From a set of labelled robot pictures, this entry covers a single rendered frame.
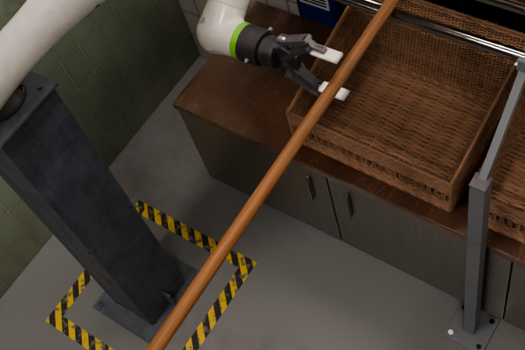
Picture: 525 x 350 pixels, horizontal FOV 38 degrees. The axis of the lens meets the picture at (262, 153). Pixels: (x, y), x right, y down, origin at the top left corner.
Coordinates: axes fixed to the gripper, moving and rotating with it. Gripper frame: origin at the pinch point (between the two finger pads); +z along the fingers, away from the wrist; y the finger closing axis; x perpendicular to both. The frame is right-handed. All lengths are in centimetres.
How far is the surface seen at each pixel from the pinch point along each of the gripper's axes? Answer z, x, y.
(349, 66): 1.3, -2.8, -1.2
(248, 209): 0.8, 39.2, -1.2
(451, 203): 23, -9, 55
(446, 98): 5, -45, 60
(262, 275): -40, 16, 119
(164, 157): -106, -10, 119
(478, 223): 35, 1, 40
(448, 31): 15.8, -22.9, 1.8
